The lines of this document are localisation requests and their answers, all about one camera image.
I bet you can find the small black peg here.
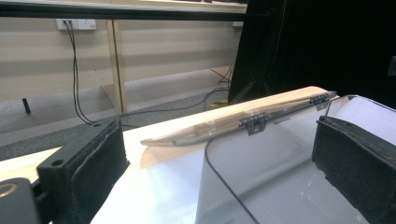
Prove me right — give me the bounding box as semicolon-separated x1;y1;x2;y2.
21;97;33;116

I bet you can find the black curtain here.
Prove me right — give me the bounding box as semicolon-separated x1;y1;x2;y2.
228;0;396;110

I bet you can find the black power cable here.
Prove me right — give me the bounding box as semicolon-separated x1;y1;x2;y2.
63;20;232;126

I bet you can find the white table mat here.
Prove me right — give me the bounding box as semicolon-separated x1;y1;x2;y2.
0;94;396;224

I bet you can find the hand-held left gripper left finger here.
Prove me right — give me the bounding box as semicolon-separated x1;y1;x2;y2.
36;119;131;224

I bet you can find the black metal frame bar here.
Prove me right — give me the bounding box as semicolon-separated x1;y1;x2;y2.
0;1;248;22

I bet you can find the light wooden shelf unit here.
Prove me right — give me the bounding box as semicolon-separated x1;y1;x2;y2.
0;0;248;115

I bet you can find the clear grey lidded storage box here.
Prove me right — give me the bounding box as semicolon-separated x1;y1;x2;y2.
139;90;396;224

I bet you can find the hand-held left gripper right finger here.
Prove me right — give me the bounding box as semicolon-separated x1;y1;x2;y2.
311;115;396;224

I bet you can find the white wall socket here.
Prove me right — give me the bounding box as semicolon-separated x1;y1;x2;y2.
55;18;98;32

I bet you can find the yellow floor tape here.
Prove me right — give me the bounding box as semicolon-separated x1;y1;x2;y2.
209;99;231;109

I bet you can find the black metal stand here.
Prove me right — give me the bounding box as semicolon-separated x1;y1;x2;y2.
229;77;261;105

